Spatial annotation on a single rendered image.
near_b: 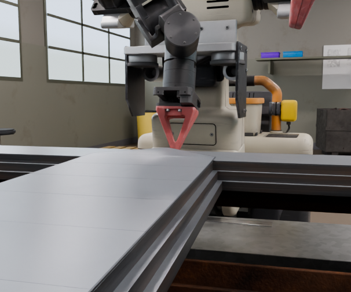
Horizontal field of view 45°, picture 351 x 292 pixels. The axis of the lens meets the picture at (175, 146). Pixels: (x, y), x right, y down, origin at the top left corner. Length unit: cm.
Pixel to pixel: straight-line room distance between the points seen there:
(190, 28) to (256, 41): 730
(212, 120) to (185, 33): 37
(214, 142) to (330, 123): 563
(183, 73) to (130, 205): 43
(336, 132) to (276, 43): 216
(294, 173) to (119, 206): 28
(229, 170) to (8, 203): 29
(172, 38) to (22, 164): 29
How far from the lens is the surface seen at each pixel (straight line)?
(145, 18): 76
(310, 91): 781
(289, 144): 124
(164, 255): 28
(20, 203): 35
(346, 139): 667
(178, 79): 72
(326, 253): 75
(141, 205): 32
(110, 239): 25
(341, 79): 781
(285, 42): 791
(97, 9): 115
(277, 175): 54
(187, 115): 71
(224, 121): 100
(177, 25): 68
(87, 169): 49
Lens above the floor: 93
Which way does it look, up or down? 7 degrees down
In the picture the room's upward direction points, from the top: straight up
